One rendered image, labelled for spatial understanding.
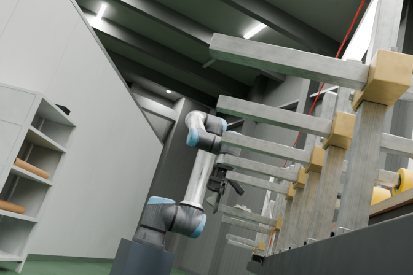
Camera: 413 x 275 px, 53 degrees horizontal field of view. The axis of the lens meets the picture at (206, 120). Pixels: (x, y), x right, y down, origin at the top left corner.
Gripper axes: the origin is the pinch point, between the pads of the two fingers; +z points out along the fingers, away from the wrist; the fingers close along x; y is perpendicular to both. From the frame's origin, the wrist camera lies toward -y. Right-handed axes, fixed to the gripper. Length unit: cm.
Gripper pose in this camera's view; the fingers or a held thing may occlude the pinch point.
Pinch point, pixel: (216, 211)
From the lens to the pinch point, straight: 184.8
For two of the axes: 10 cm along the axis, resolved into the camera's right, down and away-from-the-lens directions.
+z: -3.1, 9.1, -2.9
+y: -9.5, -2.7, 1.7
